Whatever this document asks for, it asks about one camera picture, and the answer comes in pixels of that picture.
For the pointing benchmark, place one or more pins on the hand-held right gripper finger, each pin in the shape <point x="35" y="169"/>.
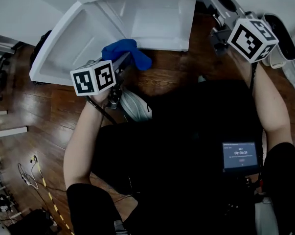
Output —
<point x="235" y="12"/>
<point x="212" y="2"/>

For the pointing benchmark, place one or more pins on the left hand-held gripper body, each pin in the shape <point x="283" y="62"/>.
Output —
<point x="93" y="78"/>

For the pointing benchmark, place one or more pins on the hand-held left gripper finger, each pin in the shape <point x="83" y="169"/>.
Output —
<point x="124" y="62"/>

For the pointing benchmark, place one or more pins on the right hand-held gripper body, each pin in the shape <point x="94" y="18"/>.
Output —
<point x="252" y="40"/>

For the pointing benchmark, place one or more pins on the blue cloth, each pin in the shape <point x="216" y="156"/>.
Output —
<point x="140" y="60"/>

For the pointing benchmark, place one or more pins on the white water dispenser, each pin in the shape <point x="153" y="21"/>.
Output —
<point x="64" y="50"/>

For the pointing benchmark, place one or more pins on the person's right forearm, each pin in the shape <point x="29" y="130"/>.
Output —
<point x="272" y="106"/>

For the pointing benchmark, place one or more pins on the person's left forearm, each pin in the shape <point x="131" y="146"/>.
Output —
<point x="81" y="143"/>

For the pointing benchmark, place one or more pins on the beige bin with black liner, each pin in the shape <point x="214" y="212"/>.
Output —
<point x="284" y="40"/>

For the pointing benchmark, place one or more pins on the person's left white sneaker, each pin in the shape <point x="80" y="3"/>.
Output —
<point x="135" y="106"/>

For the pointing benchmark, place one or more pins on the person's white sneaker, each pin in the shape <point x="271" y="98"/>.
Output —
<point x="202" y="79"/>
<point x="135" y="106"/>

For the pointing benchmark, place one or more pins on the person's right white sneaker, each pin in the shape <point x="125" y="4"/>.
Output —
<point x="202" y="79"/>

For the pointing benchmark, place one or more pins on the black trash bag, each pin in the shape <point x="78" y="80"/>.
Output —
<point x="40" y="43"/>

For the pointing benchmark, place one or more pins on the white desk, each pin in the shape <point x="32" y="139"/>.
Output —
<point x="10" y="132"/>

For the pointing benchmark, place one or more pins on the person's black clothing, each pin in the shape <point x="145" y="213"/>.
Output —
<point x="174" y="155"/>

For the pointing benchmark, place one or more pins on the black chest screen device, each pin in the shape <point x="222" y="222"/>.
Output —
<point x="240" y="155"/>

